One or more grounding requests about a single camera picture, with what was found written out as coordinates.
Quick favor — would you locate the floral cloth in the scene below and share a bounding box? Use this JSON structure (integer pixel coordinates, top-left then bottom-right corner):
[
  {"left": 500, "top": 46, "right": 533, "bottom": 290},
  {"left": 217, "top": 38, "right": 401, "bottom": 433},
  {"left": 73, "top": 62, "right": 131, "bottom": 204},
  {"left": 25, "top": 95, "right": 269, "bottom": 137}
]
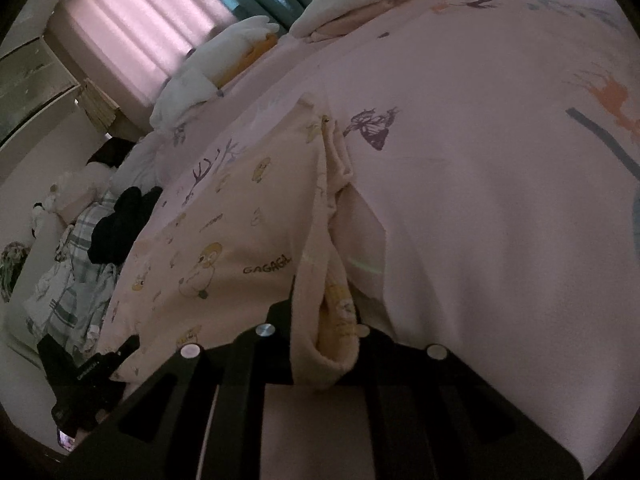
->
[{"left": 0, "top": 241, "right": 29, "bottom": 304}]

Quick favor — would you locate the cream printed baby garment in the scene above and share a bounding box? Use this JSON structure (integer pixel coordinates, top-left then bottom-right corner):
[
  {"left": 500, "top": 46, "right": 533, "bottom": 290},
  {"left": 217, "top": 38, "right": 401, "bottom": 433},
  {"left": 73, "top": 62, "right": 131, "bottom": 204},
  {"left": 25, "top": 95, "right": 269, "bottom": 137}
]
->
[{"left": 97, "top": 100, "right": 392, "bottom": 392}]

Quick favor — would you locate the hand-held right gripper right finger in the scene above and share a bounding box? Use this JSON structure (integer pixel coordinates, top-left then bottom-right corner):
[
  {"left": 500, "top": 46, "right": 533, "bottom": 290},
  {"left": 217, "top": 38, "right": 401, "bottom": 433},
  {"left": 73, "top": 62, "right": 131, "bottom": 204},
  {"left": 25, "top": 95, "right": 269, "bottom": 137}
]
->
[{"left": 345, "top": 326, "right": 586, "bottom": 480}]

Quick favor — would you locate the white wardrobe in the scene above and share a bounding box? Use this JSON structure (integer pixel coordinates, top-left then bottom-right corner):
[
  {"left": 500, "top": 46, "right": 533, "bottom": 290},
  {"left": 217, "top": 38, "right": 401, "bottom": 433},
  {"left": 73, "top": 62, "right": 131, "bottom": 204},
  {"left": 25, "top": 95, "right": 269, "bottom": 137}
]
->
[{"left": 0, "top": 34, "right": 84, "bottom": 172}]

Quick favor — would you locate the white duck plush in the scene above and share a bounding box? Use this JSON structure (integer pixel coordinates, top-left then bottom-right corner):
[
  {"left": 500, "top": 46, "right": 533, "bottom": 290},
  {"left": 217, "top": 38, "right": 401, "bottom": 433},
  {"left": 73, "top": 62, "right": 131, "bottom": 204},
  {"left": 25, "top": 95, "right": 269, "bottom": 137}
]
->
[{"left": 149, "top": 15, "right": 281, "bottom": 129}]

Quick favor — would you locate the white plush toy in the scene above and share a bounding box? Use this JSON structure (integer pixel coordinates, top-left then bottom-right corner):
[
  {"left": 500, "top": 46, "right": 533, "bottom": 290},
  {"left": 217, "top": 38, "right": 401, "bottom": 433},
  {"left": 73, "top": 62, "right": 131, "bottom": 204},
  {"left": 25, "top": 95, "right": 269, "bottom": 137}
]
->
[{"left": 31, "top": 162, "right": 117, "bottom": 227}]

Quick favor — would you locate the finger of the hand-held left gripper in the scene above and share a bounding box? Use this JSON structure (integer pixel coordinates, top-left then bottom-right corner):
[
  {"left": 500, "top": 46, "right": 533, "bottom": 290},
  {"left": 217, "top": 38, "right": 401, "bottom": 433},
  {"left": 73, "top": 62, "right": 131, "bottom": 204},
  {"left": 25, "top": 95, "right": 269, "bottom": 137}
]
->
[{"left": 116, "top": 335, "right": 142, "bottom": 367}]

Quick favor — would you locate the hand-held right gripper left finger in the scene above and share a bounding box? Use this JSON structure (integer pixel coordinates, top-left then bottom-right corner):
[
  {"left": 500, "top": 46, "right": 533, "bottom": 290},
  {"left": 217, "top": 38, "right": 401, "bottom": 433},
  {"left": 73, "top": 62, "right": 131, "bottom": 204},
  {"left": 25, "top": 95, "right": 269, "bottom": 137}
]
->
[{"left": 65, "top": 300, "right": 296, "bottom": 480}]

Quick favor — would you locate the black garment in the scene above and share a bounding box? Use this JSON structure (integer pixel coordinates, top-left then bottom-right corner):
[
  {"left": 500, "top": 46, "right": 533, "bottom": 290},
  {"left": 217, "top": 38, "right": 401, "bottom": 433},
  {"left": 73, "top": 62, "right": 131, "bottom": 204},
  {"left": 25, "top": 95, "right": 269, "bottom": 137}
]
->
[{"left": 88, "top": 186, "right": 165, "bottom": 267}]

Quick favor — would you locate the pink printed blanket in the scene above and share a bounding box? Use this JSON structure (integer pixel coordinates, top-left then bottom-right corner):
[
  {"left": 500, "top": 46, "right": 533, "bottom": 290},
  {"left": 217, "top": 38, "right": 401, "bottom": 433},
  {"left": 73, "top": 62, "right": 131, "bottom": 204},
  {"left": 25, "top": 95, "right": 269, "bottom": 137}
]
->
[{"left": 100, "top": 0, "right": 640, "bottom": 480}]

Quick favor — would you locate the pink curtain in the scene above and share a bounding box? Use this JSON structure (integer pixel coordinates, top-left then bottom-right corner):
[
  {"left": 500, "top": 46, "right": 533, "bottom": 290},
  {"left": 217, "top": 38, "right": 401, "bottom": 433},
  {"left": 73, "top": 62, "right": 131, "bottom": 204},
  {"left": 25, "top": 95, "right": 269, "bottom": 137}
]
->
[{"left": 47, "top": 0, "right": 242, "bottom": 107}]

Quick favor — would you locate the plaid pillow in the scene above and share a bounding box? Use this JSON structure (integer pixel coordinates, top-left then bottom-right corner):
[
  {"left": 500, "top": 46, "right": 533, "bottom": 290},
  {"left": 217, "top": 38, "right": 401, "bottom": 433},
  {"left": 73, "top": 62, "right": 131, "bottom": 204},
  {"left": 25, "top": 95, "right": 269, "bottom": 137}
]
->
[{"left": 25, "top": 195, "right": 132, "bottom": 357}]

